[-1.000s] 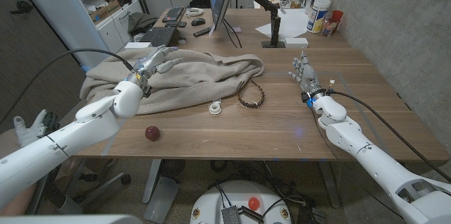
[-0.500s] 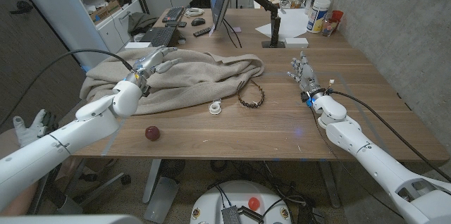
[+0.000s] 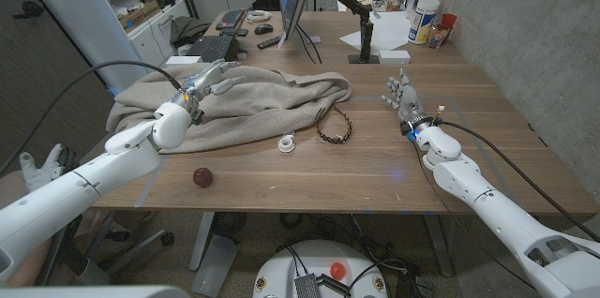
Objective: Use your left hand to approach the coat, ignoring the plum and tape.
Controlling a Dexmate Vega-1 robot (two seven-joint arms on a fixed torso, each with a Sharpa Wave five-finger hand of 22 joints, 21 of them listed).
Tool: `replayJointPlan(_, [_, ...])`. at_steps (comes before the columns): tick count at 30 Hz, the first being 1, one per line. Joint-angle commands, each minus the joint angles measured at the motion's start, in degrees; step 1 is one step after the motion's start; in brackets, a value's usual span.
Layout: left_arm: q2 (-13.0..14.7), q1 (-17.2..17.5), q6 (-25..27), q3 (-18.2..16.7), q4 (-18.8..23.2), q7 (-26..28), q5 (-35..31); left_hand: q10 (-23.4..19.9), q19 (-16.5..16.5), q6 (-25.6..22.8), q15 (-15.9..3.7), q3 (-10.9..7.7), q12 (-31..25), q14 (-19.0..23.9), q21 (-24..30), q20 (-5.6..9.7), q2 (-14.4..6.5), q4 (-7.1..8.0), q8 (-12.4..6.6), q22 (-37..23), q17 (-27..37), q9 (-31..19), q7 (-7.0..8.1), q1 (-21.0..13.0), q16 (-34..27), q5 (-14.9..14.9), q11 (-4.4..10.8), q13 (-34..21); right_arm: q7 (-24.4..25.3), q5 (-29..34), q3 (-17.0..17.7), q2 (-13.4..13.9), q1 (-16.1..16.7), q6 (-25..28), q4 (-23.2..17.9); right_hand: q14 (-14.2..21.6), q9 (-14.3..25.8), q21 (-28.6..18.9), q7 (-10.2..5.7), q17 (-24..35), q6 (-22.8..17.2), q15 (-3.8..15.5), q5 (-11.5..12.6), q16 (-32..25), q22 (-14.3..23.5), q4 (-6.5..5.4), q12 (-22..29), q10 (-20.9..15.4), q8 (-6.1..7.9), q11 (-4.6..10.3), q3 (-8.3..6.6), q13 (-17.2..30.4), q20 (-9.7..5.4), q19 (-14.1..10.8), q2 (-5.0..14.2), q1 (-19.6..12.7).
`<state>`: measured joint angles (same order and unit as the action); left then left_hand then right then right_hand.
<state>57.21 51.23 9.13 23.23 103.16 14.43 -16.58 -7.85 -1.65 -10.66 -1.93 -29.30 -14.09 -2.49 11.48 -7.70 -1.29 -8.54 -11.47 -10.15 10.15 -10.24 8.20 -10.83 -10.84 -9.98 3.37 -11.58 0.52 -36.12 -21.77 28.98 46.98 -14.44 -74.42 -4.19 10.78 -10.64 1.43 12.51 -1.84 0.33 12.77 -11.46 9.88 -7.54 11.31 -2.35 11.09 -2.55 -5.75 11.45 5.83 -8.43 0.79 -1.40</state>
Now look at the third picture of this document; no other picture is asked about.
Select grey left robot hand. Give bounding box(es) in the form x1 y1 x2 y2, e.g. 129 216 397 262
169 58 246 126

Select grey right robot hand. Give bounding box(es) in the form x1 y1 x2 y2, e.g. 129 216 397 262
381 67 436 138

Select person's white gloved hand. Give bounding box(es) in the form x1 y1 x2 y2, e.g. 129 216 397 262
19 142 79 192

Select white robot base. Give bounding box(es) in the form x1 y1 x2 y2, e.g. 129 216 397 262
252 240 389 298

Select beige coat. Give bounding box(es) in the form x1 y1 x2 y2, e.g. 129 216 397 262
105 63 353 155

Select dark red plum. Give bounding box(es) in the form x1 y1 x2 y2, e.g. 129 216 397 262
192 167 215 189

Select white tape roll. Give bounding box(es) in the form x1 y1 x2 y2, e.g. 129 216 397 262
277 130 297 154

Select white box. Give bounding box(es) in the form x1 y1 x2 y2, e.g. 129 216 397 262
377 49 412 66
165 55 203 67

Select black keyboard with wide body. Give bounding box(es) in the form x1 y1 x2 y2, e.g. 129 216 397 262
186 34 235 64

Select grey green jacket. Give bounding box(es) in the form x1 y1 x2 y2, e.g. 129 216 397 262
169 15 212 49

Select clear glass cup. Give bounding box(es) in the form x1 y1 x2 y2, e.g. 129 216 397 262
427 23 450 50

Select black slim keyboard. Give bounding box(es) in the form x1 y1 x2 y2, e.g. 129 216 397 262
215 8 248 31

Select white paper sheet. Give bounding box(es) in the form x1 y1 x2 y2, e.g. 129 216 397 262
338 10 413 52

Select black remote control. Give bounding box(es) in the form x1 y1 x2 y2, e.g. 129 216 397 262
256 34 286 51

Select white wipes canister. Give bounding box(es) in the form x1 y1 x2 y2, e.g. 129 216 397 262
407 0 442 46

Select dark braided headband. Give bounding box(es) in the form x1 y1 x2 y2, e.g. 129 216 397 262
314 105 353 145

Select red cup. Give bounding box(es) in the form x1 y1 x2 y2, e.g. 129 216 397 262
439 13 458 37

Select cardboard box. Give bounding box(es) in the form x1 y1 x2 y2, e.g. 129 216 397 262
117 0 161 30

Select black bag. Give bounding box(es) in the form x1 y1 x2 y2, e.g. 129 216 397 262
251 0 282 12

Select white shelf cabinet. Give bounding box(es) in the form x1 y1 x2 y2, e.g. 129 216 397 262
13 0 191 93

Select black round fan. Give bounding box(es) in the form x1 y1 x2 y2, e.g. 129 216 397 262
213 212 248 238

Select grey table leg with foot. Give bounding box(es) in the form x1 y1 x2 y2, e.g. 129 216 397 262
188 212 241 298

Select white coiled cable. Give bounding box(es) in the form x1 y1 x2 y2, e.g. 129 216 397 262
245 9 274 24

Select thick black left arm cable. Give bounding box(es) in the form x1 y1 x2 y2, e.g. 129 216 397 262
0 59 183 175

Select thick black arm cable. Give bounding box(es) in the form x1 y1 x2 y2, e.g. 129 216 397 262
0 59 183 175
438 118 600 243

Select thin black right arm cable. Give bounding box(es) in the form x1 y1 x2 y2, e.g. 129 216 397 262
412 141 540 292

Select black monitor cable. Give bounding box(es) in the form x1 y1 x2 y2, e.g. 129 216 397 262
294 23 323 65

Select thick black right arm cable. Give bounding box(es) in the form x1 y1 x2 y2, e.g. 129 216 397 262
438 118 600 243

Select black door handle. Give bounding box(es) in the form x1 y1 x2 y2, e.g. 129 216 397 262
12 0 46 20

